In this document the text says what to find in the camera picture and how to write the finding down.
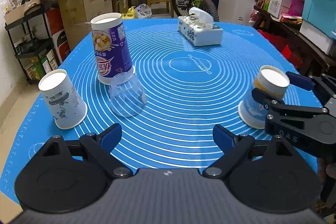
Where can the clear plastic cup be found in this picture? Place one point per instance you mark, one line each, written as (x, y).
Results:
(127, 95)

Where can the yellow oil jug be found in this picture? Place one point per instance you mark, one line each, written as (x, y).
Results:
(130, 14)

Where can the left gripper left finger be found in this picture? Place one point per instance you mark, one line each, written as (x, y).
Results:
(98, 149)

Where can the green white product box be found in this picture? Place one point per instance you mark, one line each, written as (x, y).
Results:
(277, 7)

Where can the knotted plastic bag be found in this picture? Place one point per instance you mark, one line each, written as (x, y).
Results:
(143, 11)

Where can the lower cardboard box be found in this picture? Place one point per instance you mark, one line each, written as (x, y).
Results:
(77, 14)

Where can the dark wooden side table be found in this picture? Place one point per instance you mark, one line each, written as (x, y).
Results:
(314, 61)

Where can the pink translucent container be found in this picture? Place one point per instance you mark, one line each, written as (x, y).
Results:
(296, 8)

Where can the teal storage bin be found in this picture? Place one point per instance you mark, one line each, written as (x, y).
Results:
(321, 14)

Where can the blue white paper cup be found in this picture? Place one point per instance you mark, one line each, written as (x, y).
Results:
(270, 84)

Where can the black metal shelf rack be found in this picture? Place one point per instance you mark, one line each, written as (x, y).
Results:
(39, 45)

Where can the white ink-print paper cup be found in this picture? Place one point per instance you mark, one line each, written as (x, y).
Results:
(61, 97)

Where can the white tissue pack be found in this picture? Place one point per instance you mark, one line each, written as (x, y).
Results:
(199, 28)

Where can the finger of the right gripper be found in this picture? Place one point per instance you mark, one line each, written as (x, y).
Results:
(300, 81)
(269, 101)

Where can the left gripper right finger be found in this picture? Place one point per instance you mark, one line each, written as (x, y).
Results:
(235, 149)

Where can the white flat box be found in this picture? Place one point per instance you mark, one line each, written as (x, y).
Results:
(318, 38)

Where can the blue silicone baking mat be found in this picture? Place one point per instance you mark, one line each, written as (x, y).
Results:
(188, 89)

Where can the tall purple paper cup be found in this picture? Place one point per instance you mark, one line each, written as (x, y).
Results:
(110, 48)

